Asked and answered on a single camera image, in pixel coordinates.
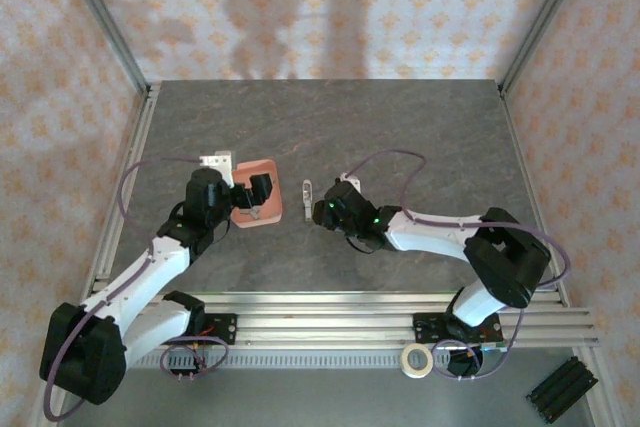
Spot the grey metal stapler part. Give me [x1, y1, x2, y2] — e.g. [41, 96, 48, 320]
[301, 179, 315, 223]

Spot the pink plastic tray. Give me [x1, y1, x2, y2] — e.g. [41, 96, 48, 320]
[230, 159, 285, 231]

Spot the white tape roll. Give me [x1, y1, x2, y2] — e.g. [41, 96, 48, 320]
[400, 344, 434, 379]

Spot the black extrusion piece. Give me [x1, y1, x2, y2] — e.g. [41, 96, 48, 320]
[525, 356, 600, 423]

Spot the left aluminium side rail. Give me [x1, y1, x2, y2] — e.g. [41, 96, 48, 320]
[82, 82, 161, 296]

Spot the aluminium side rail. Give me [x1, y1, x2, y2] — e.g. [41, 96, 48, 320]
[82, 82, 161, 296]
[497, 81, 571, 308]

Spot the aluminium mounting rail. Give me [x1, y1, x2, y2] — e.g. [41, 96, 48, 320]
[79, 290, 601, 348]

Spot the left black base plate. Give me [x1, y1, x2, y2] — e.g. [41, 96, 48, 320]
[164, 313, 238, 347]

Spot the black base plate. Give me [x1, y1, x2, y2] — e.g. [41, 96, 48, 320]
[164, 313, 238, 347]
[412, 310, 503, 348]

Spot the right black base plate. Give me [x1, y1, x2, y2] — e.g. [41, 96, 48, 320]
[412, 310, 503, 348]

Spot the grey slotted cable duct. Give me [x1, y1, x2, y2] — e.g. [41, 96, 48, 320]
[124, 352, 451, 371]

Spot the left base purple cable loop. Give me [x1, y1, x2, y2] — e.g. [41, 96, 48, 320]
[159, 336, 229, 383]

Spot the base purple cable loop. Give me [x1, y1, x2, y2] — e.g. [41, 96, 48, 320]
[432, 309, 526, 382]
[159, 336, 229, 383]

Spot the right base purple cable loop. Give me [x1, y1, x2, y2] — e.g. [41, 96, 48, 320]
[432, 309, 526, 382]

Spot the right aluminium side rail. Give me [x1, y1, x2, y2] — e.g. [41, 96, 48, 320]
[497, 81, 571, 308]

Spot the left aluminium frame post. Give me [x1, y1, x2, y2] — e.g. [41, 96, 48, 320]
[53, 0, 151, 98]

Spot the aluminium frame post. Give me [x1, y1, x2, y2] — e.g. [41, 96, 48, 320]
[498, 0, 595, 97]
[53, 0, 151, 98]

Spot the right aluminium frame post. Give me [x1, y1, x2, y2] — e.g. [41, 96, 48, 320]
[498, 0, 595, 97]

